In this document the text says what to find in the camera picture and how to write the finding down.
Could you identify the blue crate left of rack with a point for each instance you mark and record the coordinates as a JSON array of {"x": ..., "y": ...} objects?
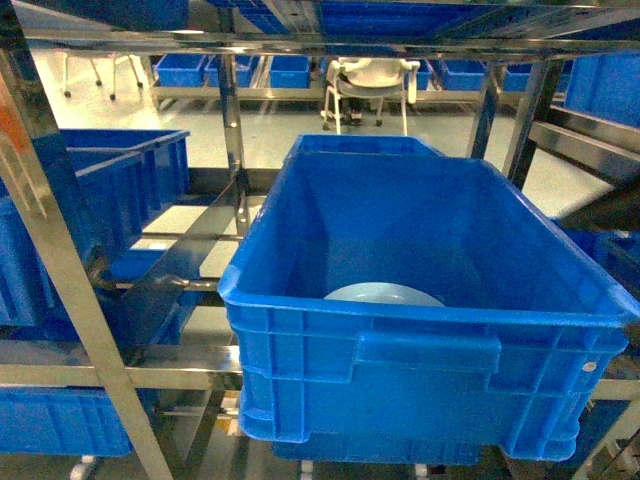
[{"x": 127, "y": 178}]

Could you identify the stainless steel shelf rack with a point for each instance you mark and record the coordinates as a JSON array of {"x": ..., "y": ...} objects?
[{"x": 150, "y": 327}]

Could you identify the white folding chair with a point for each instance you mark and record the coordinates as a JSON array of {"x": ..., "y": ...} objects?
[{"x": 368, "y": 79}]

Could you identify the light blue oval tray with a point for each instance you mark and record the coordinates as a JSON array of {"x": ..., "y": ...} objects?
[{"x": 383, "y": 293}]

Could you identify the blue crate lower left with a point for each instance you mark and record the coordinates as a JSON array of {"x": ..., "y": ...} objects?
[{"x": 61, "y": 421}]

